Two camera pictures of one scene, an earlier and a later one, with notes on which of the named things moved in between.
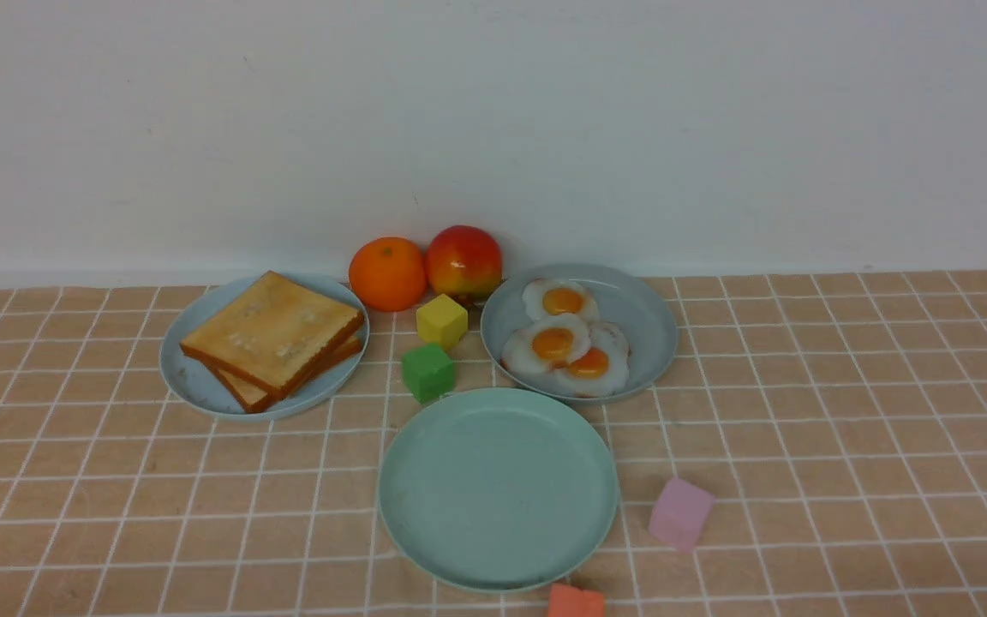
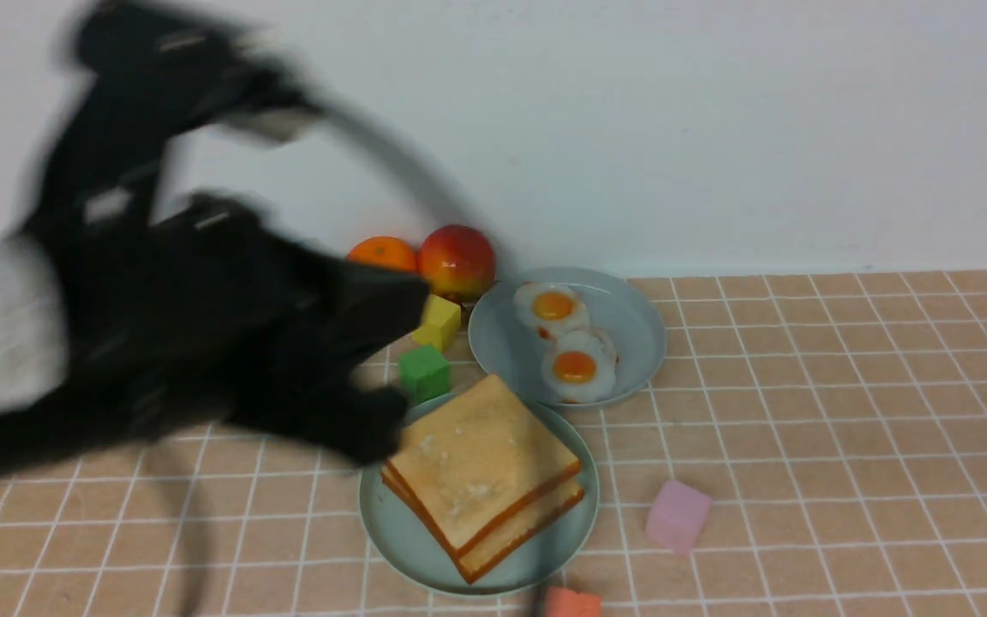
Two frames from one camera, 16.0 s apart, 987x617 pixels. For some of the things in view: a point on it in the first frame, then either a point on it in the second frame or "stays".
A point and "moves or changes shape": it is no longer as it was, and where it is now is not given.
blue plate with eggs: (580, 333) stays
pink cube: (681, 514) stays
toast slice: (254, 401) moves or changes shape
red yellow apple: (463, 262) stays
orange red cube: (567, 601) stays
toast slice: (276, 333) moves or changes shape
